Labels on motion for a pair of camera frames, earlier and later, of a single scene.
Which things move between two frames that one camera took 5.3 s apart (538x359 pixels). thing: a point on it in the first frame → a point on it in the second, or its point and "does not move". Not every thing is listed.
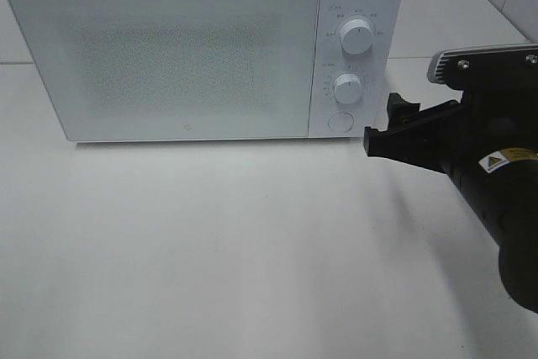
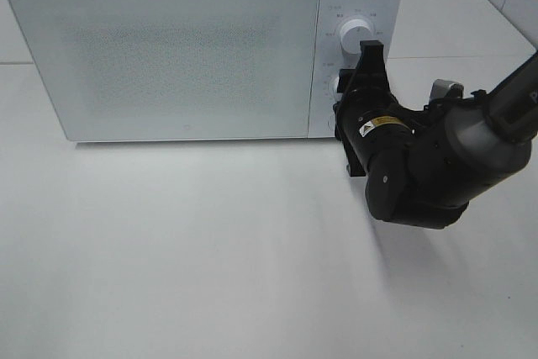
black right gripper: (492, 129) → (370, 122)
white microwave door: (172, 58) does not move
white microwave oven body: (158, 48) does not move
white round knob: (357, 36) does not move
